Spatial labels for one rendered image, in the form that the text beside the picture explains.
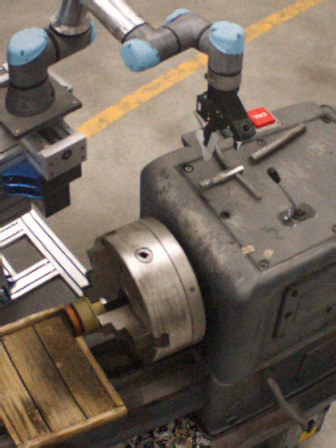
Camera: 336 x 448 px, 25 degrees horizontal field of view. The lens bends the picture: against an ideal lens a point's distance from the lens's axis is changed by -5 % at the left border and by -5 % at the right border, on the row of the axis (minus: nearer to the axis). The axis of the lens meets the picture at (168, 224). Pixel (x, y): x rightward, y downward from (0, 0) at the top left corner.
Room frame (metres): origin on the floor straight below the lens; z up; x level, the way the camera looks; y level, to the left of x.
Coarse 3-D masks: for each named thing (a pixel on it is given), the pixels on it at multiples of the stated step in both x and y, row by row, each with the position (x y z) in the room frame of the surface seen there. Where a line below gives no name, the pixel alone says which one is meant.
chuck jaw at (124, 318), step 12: (108, 312) 1.00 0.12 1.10; (120, 312) 1.00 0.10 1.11; (132, 312) 1.00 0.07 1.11; (108, 324) 0.97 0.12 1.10; (120, 324) 0.97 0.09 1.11; (132, 324) 0.97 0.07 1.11; (144, 324) 0.97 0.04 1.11; (120, 336) 0.95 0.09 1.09; (132, 336) 0.93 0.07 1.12; (144, 336) 0.93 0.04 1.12
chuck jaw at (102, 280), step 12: (96, 252) 1.10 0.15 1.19; (108, 252) 1.11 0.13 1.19; (96, 264) 1.08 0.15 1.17; (108, 264) 1.09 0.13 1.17; (96, 276) 1.06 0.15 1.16; (108, 276) 1.07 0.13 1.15; (84, 288) 1.05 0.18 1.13; (96, 288) 1.05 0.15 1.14; (108, 288) 1.05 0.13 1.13; (120, 288) 1.06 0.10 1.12
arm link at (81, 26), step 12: (72, 0) 1.68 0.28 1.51; (60, 12) 1.71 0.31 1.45; (72, 12) 1.69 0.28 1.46; (84, 12) 1.71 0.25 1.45; (60, 24) 1.71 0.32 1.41; (72, 24) 1.70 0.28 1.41; (84, 24) 1.73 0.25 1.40; (60, 36) 1.70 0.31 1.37; (72, 36) 1.70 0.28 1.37; (84, 36) 1.73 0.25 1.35; (60, 48) 1.68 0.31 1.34; (72, 48) 1.71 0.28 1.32; (84, 48) 1.75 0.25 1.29; (60, 60) 1.69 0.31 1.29
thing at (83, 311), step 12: (84, 300) 1.02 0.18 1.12; (96, 300) 1.03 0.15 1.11; (60, 312) 1.01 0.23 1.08; (72, 312) 0.99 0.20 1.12; (84, 312) 0.99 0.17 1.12; (96, 312) 1.00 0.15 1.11; (72, 324) 0.96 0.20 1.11; (84, 324) 0.97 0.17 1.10; (96, 324) 0.98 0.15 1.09; (72, 336) 0.96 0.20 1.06
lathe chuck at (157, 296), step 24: (96, 240) 1.17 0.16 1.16; (120, 240) 1.11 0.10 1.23; (144, 240) 1.10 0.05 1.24; (120, 264) 1.06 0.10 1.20; (144, 264) 1.04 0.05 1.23; (168, 264) 1.05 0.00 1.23; (144, 288) 0.99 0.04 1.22; (168, 288) 1.00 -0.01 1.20; (144, 312) 0.97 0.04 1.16; (168, 312) 0.97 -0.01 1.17; (168, 336) 0.94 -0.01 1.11
